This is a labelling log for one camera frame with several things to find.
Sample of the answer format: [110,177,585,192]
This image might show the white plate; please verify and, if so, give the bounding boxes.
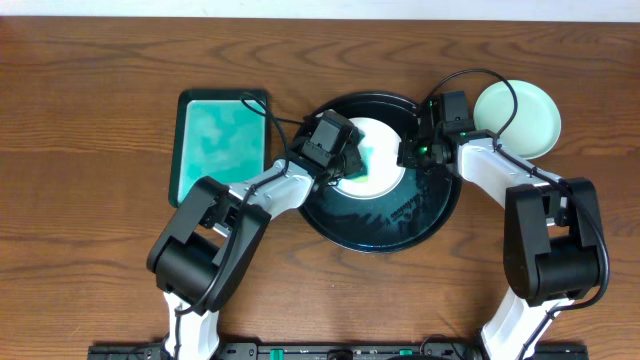
[337,117,405,200]

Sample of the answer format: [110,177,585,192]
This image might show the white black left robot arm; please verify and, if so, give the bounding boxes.
[146,128,364,359]

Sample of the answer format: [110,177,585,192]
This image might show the green rectangular soap tray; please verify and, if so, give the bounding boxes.
[168,88,270,207]

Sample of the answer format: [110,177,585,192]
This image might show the mint plate top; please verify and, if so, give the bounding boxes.
[473,80,561,160]

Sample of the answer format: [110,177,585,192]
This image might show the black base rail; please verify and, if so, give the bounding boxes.
[87,341,590,360]

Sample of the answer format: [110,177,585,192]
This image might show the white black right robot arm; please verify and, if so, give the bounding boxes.
[398,92,610,359]

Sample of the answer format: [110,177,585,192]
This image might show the yellow green sponge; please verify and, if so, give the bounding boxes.
[347,170,369,184]

